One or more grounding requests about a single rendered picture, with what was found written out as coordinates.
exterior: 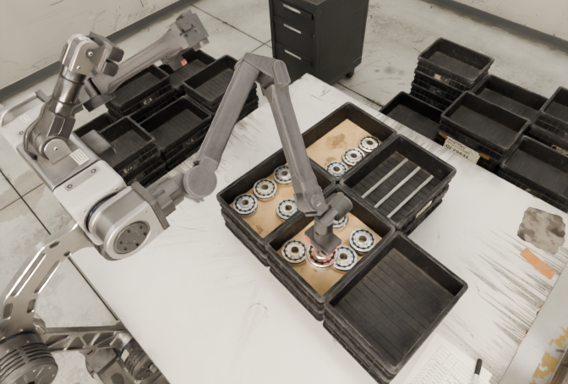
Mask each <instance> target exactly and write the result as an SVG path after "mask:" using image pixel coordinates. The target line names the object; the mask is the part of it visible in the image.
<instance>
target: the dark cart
mask: <svg viewBox="0 0 568 384"><path fill-rule="evenodd" d="M368 9H369V0H269V11H270V33H271V45H272V57H273V58H274V59H278V60H281V61H283V62H284V63H285V65H286V66H287V72H288V74H289V78H290V81H291V82H290V83H289V84H288V85H290V84H292V83H293V82H294V81H296V80H298V79H299V78H300V77H302V76H303V75H305V74H306V73H308V74H311V75H313V76H314V77H315V78H317V79H319V80H322V81H324V82H325V83H326V84H328V85H331V86H333V85H334V84H335V83H336V82H337V81H338V80H340V79H341V78H343V77H344V76H345V75H346V77H348V78H349V79H350V78H351V77H352V75H353V73H354V69H355V68H356V67H357V66H358V65H359V64H360V63H361V62H362V55H363V43H364V36H365V29H366V23H367V16H368Z"/></svg>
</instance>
